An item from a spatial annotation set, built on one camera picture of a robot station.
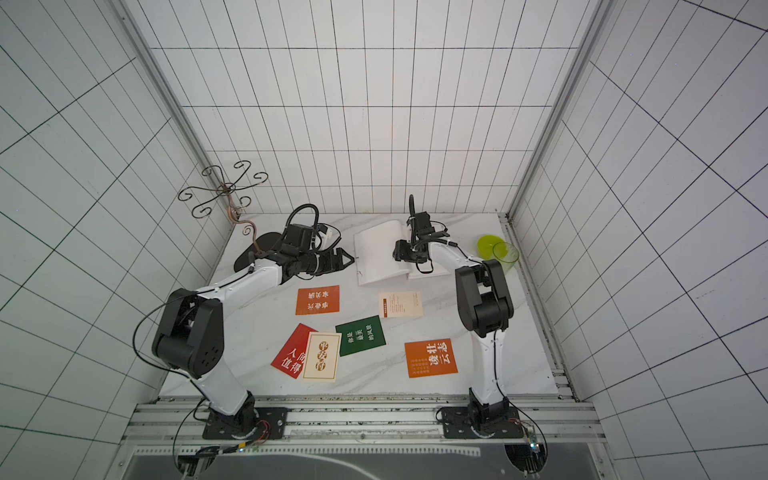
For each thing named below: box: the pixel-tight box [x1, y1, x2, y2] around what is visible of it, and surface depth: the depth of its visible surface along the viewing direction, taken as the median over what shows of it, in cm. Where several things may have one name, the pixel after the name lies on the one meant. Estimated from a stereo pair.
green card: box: [335, 315, 386, 357], surface depth 89 cm
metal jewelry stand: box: [178, 161, 268, 257], surface depth 88 cm
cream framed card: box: [302, 332, 342, 382], surface depth 85 cm
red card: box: [270, 323, 318, 379], surface depth 85 cm
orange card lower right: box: [404, 338, 459, 379], surface depth 85 cm
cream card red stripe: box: [378, 290, 423, 319], surface depth 97 cm
